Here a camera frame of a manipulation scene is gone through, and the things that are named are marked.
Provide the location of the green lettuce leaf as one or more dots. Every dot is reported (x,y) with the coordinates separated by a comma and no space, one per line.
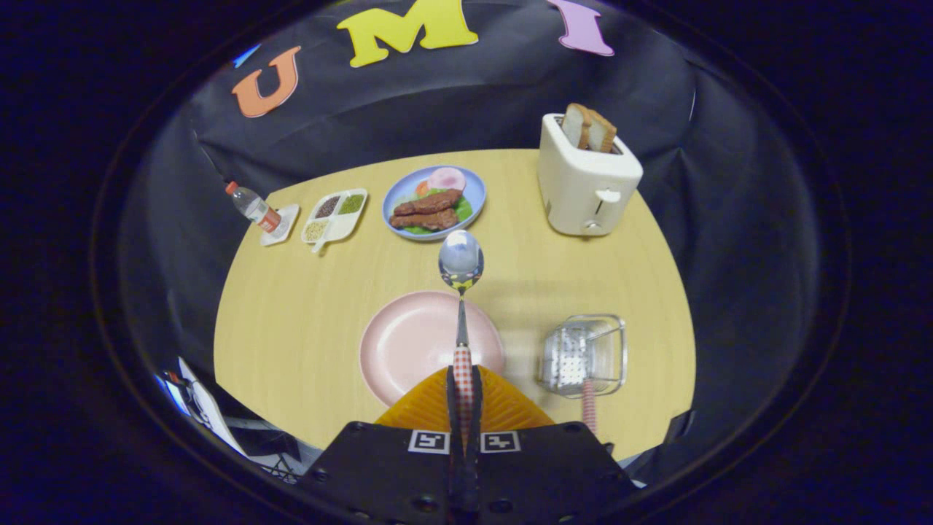
(464,210)

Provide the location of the white panel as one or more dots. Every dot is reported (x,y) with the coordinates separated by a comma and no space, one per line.
(208,408)

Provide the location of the blue plate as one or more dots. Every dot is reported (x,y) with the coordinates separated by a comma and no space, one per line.
(474,191)

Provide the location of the pink plate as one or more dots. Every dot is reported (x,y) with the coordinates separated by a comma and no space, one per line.
(408,343)

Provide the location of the clear square strainer container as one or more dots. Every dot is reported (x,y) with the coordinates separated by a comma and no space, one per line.
(605,357)

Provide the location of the toast slice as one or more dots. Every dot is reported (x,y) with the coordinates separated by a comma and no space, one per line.
(603,133)
(574,124)

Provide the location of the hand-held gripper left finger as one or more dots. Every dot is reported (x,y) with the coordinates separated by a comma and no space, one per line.
(453,474)

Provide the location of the brown meat strip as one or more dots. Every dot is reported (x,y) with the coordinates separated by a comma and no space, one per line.
(430,202)
(426,220)

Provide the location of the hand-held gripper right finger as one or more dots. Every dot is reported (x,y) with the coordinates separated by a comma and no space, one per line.
(476,474)

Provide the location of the white toaster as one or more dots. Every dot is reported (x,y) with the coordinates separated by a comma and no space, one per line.
(583,189)

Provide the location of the plastic bottle with red label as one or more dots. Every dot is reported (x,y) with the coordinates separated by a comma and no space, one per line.
(255,208)

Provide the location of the pink ham slice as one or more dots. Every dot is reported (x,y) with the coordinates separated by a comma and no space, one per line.
(446,179)

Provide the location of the white divided condiment dish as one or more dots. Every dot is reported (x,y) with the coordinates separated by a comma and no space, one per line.
(335,219)

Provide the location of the blue glowing device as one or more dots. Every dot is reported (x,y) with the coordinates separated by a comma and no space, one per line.
(171,394)

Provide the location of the white square coaster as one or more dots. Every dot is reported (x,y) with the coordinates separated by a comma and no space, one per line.
(286,222)

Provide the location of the black table clamp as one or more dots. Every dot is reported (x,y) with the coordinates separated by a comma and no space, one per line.
(678,426)

